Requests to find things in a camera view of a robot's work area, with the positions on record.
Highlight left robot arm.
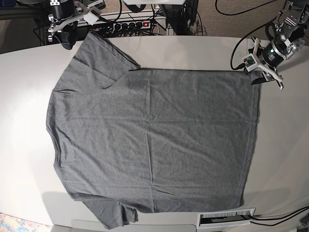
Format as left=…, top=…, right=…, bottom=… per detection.
left=241, top=0, right=309, bottom=89

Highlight white power strip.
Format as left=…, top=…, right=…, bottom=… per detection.
left=95, top=20, right=152, bottom=34

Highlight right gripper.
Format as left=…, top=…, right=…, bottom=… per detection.
left=47, top=0, right=100, bottom=50

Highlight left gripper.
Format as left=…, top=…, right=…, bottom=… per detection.
left=243, top=38, right=284, bottom=90

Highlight black monitor stand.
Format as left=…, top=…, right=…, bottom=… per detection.
left=159, top=0, right=199, bottom=36

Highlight grey T-shirt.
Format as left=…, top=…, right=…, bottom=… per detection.
left=46, top=32, right=260, bottom=229

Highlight table cable grommet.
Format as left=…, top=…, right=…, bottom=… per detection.
left=197, top=208, right=255, bottom=229

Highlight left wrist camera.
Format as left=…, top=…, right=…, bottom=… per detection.
left=242, top=54, right=258, bottom=72

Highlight black cables at table edge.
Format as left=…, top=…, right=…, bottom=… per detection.
left=248, top=206, right=309, bottom=227

